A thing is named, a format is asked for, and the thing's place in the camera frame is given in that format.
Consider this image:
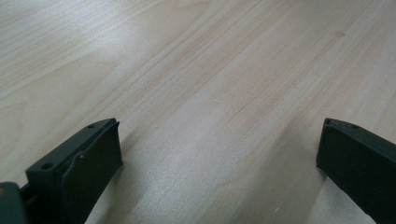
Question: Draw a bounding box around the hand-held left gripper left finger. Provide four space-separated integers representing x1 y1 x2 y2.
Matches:
25 117 124 224

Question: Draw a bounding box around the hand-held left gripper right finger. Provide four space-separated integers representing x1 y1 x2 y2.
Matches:
316 117 396 224

